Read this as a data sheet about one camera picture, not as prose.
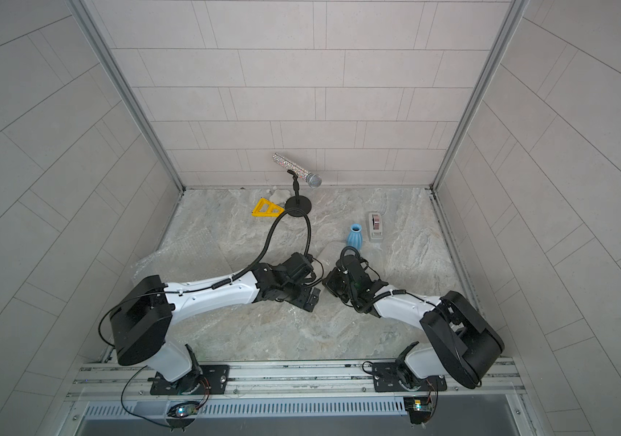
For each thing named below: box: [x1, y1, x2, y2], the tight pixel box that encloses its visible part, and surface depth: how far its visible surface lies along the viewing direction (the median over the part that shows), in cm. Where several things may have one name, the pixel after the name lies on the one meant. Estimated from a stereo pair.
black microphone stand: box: [285, 168, 312, 218], surface depth 111 cm
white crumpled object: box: [268, 188, 291, 205], surface depth 114 cm
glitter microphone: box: [272, 152, 323, 189], surface depth 95 cm
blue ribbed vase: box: [346, 223, 365, 251], surface depth 93 cm
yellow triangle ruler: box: [251, 197, 286, 218], surface depth 111 cm
